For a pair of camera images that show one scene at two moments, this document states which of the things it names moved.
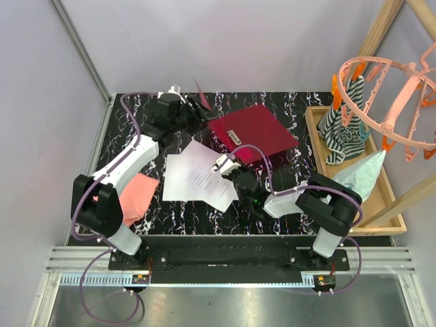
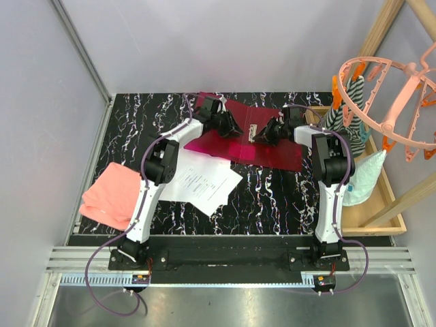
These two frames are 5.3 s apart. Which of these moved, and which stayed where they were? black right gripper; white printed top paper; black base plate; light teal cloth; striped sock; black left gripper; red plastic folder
Moved: black right gripper; red plastic folder; black left gripper; white printed top paper
Stayed: black base plate; striped sock; light teal cloth
